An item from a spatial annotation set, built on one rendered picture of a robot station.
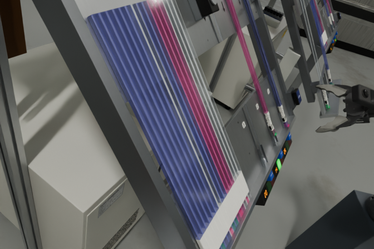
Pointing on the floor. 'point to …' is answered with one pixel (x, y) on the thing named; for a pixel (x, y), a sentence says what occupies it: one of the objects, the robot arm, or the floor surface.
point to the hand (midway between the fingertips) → (314, 107)
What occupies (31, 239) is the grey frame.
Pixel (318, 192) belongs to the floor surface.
